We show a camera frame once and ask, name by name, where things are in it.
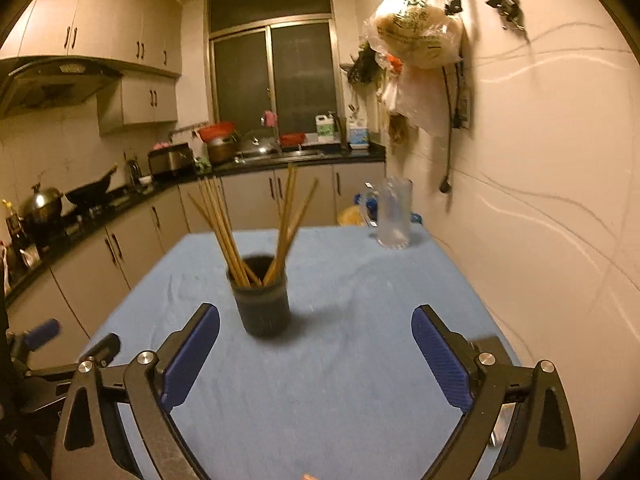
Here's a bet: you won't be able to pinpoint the dark range hood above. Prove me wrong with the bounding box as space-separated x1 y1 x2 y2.
0 56 125 118

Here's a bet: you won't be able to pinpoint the large clear plastic bag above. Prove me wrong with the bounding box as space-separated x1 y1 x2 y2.
367 0 463 71

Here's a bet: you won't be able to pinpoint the black kitchen countertop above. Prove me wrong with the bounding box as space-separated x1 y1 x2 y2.
0 145 387 301

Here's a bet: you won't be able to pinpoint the white jug blue label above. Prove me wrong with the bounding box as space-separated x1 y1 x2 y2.
348 117 371 150

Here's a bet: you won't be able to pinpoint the white jug green label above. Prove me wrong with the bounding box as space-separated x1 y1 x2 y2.
315 112 335 143

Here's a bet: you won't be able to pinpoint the gas stove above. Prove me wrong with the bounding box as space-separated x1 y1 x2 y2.
30 195 151 241

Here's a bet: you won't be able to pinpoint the small translucent plastic bag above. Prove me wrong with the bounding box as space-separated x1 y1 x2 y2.
0 245 13 296

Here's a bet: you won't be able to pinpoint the black wok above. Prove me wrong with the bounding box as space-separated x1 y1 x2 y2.
64 162 119 211

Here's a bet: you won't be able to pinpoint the red plastic basin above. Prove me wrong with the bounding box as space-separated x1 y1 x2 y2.
197 121 236 143

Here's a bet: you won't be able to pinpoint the black smartphone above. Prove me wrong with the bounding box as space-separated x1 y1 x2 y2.
470 336 522 448

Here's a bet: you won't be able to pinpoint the wall socket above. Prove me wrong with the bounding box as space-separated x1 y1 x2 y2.
457 87 473 131

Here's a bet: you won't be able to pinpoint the steel wok with lid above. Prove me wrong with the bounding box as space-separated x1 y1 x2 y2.
19 182 65 226

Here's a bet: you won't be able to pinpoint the yellow bag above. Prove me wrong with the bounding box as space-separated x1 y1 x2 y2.
337 205 370 227

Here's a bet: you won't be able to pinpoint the glass pot lid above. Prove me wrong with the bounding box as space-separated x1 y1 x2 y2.
239 130 278 156

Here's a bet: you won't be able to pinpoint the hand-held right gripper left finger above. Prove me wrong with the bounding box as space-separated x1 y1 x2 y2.
51 302 221 480

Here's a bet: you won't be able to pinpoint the kitchen window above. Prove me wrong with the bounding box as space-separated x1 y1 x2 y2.
205 0 343 136

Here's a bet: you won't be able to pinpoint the cooking oil bottle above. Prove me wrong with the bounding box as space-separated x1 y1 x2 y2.
1 199 26 261

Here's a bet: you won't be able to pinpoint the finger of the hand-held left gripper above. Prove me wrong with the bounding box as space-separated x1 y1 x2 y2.
30 332 122 378
7 317 62 361

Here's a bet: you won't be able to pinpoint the silver rice cooker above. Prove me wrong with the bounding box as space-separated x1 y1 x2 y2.
147 142 196 177

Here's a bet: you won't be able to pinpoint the black utensil holder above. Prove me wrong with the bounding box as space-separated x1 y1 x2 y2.
226 254 292 338

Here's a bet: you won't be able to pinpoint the beige base cabinets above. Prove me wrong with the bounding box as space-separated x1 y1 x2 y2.
5 160 386 361

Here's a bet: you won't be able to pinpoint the brown net bag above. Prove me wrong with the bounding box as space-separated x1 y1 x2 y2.
387 112 418 146

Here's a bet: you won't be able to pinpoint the dark hanging kitchen tools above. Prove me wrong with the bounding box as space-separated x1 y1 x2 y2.
345 42 386 86

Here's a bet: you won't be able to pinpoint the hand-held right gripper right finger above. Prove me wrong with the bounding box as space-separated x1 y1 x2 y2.
411 304 581 480

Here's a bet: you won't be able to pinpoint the white plastic bag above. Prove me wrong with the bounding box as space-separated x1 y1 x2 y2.
382 62 451 136

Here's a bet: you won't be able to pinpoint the blue tablecloth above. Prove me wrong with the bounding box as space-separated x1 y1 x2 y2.
82 225 521 480

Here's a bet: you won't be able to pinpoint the brown cooking pot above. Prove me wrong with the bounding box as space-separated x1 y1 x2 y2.
206 137 238 165

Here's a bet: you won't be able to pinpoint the bundle of wooden chopsticks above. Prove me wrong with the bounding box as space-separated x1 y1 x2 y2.
187 162 320 288

